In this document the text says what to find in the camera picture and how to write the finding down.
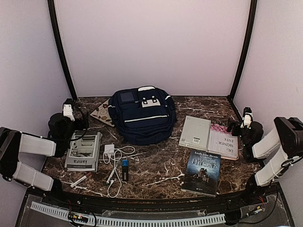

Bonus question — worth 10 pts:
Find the Wuthering Heights dark book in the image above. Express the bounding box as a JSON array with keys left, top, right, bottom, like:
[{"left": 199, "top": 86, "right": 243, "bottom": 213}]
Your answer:
[{"left": 181, "top": 150, "right": 221, "bottom": 197}]

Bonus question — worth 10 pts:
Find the navy blue student backpack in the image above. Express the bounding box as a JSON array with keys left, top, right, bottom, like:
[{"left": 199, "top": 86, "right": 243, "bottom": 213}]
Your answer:
[{"left": 108, "top": 86, "right": 177, "bottom": 146}]

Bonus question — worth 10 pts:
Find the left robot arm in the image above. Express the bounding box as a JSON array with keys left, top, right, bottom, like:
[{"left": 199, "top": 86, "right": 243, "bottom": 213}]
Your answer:
[{"left": 0, "top": 111, "right": 89, "bottom": 206}]

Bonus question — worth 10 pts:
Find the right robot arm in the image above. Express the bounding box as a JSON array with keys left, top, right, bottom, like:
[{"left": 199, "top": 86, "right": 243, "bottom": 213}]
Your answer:
[{"left": 227, "top": 114, "right": 303, "bottom": 205}]

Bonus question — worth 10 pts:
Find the pink flowered white book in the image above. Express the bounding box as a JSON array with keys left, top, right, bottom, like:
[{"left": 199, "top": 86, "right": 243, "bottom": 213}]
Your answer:
[{"left": 208, "top": 123, "right": 239, "bottom": 160}]

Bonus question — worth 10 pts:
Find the grey ianra booklet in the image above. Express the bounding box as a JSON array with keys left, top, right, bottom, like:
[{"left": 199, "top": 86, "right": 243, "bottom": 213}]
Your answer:
[{"left": 64, "top": 131, "right": 102, "bottom": 172}]

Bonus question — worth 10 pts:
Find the grey hardcover book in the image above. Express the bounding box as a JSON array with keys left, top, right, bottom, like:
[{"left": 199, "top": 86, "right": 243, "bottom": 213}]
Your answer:
[{"left": 178, "top": 115, "right": 211, "bottom": 151}]

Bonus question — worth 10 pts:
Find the red capped white marker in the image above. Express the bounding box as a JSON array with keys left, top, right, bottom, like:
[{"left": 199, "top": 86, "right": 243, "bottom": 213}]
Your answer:
[{"left": 70, "top": 173, "right": 91, "bottom": 188}]

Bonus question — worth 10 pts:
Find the green capped white marker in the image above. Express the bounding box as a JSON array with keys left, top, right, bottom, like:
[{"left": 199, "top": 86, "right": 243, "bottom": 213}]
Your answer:
[{"left": 106, "top": 167, "right": 116, "bottom": 185}]

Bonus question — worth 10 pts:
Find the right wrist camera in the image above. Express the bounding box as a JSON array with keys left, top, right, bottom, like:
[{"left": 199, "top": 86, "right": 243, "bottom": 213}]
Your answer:
[{"left": 241, "top": 107, "right": 253, "bottom": 128}]

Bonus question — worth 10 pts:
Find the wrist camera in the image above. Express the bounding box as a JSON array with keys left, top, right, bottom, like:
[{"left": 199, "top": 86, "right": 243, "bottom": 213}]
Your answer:
[
  {"left": 62, "top": 99, "right": 75, "bottom": 122},
  {"left": 241, "top": 107, "right": 253, "bottom": 128}
]

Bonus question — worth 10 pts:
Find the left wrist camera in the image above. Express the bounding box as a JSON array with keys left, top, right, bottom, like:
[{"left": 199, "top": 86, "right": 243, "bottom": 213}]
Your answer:
[{"left": 62, "top": 99, "right": 75, "bottom": 122}]

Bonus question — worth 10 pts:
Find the white charger with cable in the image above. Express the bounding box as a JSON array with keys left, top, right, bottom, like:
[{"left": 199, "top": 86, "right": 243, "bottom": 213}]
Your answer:
[{"left": 103, "top": 144, "right": 136, "bottom": 198}]

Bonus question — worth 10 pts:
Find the grey slotted cable duct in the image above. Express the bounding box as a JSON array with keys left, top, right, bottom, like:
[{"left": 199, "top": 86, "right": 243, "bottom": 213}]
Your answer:
[{"left": 30, "top": 202, "right": 225, "bottom": 227}]

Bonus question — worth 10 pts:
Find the left black frame post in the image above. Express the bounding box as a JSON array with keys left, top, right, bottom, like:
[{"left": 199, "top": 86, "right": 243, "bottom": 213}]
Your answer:
[{"left": 47, "top": 0, "right": 78, "bottom": 101}]

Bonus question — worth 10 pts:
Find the black frame post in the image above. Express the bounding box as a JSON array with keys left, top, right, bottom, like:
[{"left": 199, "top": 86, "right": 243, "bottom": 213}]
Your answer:
[
  {"left": 227, "top": 0, "right": 258, "bottom": 103},
  {"left": 47, "top": 0, "right": 78, "bottom": 101}
]

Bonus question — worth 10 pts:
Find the right black frame post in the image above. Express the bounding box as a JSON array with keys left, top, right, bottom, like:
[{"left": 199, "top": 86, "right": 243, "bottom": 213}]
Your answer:
[{"left": 227, "top": 0, "right": 258, "bottom": 103}]

